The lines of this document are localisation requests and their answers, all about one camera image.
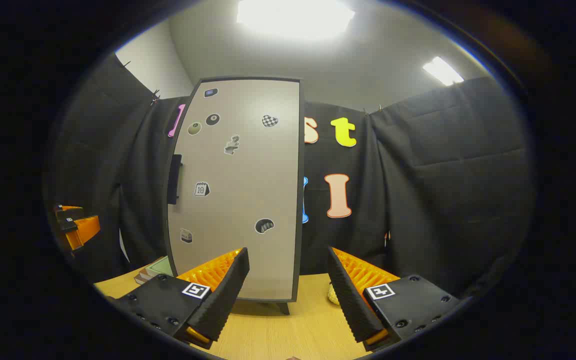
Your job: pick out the dark grey cabinet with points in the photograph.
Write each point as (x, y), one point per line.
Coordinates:
(299, 210)

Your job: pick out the large ceiling light panel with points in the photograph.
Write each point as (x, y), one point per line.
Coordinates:
(293, 17)

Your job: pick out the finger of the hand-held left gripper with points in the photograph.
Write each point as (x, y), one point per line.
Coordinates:
(85, 231)
(68, 208)

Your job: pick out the light grey cabinet door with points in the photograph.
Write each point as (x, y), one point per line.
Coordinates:
(248, 200)

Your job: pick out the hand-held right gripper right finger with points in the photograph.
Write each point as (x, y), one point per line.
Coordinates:
(348, 300)

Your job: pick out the small ceiling light panel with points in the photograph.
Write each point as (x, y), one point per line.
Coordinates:
(443, 71)

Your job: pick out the black backdrop cloth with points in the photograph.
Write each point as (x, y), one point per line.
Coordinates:
(443, 175)

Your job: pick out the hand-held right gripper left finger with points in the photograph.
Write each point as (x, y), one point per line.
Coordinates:
(228, 295)

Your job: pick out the yellow lemon-shaped object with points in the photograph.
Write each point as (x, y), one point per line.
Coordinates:
(333, 296)

